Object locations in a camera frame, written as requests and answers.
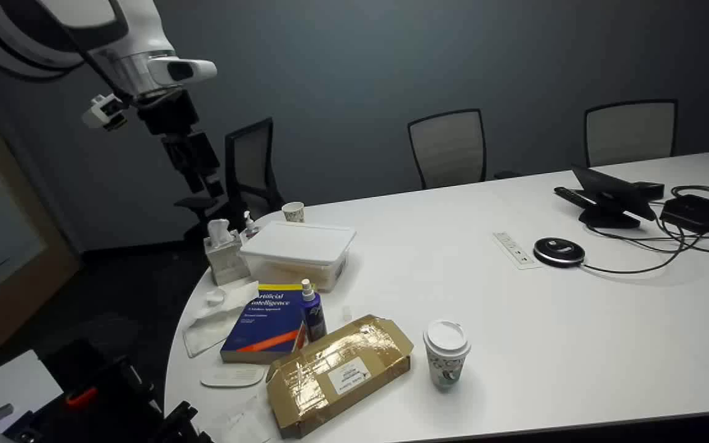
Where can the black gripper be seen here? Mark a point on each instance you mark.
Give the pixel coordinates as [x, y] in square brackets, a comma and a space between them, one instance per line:
[171, 114]

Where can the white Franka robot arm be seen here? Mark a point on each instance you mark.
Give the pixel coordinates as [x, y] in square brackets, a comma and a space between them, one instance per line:
[60, 32]

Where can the blue spray bottle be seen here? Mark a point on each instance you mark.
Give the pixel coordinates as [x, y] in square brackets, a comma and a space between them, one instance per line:
[314, 311]

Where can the black office chair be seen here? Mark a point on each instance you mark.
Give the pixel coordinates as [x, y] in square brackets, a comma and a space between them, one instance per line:
[250, 168]

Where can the patterned tissue box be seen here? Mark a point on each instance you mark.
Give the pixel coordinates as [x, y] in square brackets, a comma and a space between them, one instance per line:
[224, 253]

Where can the small open paper cup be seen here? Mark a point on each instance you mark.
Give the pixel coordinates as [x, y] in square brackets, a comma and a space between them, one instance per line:
[294, 213]

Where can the white plastic container box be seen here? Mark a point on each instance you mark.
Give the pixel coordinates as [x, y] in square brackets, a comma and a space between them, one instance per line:
[298, 249]

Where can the white round cap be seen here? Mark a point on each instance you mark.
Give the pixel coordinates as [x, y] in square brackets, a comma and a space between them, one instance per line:
[215, 296]

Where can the white crumpled napkin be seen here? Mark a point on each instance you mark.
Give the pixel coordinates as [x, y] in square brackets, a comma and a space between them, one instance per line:
[205, 323]

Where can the blue book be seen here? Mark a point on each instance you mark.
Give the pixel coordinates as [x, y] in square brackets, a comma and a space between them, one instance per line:
[261, 330]

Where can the white oval flat pad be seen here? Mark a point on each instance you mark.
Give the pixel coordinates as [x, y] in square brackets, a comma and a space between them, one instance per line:
[233, 381]

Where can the wooden framed panel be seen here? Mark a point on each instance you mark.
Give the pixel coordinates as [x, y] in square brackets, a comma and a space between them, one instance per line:
[0, 248]

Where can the black mounting platform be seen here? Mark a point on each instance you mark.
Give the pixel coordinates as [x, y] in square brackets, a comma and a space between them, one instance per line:
[109, 394]

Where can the brown cardboard box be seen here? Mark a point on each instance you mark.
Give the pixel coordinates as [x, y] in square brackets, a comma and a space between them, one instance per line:
[338, 373]

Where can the mesh back chair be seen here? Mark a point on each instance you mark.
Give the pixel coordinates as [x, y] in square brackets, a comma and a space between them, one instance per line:
[447, 149]
[629, 132]

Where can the white flat sheet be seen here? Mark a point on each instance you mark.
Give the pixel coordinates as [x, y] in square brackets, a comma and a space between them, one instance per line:
[5, 393]

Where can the lidded paper coffee cup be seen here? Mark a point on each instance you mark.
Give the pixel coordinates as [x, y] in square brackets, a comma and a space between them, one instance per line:
[447, 356]

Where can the white remote control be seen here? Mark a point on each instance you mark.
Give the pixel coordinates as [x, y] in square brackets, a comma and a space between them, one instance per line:
[513, 249]

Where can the round black speaker puck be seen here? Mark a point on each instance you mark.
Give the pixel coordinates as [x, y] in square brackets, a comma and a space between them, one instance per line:
[556, 253]

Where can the black conference device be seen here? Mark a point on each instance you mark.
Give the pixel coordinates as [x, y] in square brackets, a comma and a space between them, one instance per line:
[609, 199]

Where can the black power adapter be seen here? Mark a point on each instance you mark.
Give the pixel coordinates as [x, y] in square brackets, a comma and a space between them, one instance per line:
[700, 213]

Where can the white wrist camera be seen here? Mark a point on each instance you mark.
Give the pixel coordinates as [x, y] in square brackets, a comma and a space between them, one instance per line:
[105, 112]

